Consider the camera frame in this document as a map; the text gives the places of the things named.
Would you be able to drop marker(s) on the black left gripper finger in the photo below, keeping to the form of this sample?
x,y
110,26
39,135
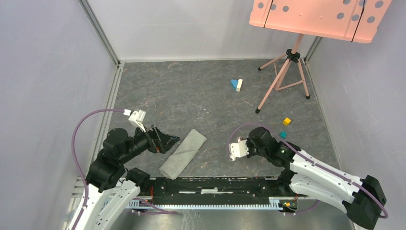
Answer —
x,y
163,137
164,145

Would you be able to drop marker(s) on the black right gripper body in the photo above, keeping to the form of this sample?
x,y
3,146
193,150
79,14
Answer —
x,y
253,151

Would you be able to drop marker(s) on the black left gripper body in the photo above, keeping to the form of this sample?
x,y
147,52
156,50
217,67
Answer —
x,y
138,143

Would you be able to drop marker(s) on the grey cloth napkin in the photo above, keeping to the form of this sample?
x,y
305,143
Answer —
x,y
178,161

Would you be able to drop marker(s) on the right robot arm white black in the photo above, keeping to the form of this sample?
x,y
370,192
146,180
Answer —
x,y
361,199

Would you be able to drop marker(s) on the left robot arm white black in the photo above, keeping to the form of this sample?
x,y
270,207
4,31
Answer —
x,y
108,186

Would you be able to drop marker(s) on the teal cube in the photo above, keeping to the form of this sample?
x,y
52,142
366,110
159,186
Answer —
x,y
283,135

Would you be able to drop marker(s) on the yellow cube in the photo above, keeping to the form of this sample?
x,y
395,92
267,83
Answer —
x,y
286,121

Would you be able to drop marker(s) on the blue and white block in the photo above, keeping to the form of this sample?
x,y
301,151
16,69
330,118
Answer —
x,y
236,84

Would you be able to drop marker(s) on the pink music stand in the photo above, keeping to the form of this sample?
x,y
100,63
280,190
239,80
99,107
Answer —
x,y
347,20

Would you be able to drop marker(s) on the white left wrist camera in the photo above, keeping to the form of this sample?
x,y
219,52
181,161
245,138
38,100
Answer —
x,y
136,118

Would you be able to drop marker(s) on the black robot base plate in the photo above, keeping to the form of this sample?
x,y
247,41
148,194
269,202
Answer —
x,y
215,190

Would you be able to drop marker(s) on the white slotted cable duct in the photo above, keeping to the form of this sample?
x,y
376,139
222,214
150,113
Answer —
x,y
272,205

